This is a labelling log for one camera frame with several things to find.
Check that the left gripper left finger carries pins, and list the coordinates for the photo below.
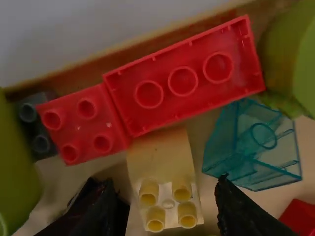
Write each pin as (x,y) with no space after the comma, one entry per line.
(98,211)

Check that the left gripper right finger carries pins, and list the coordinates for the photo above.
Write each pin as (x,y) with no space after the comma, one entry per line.
(236,211)

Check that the clear blue toy brick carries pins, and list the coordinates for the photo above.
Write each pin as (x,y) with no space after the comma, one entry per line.
(246,152)

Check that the white toy brick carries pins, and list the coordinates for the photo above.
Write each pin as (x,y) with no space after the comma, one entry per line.
(160,157)

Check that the square red toy brick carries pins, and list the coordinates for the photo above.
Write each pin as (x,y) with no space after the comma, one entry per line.
(81,127)

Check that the green toy brick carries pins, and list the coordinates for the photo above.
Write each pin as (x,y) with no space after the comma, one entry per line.
(295,61)
(14,159)

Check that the grey toy brick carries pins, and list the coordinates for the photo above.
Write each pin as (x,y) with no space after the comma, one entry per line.
(27,111)

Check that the long red toy brick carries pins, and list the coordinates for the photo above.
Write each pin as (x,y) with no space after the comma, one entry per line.
(184,81)

